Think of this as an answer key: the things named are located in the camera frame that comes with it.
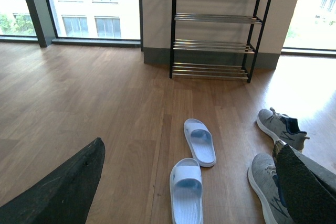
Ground black metal shoe rack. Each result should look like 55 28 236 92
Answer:
169 0 271 82

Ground light blue slide sandal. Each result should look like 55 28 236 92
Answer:
170 158 204 223
184 119 216 167

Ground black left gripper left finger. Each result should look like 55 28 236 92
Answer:
1 137 106 223

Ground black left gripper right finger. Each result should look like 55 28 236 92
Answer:
272 140 335 223

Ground grey knit sneaker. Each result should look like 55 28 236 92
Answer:
257 107 310 152
248 153 294 223

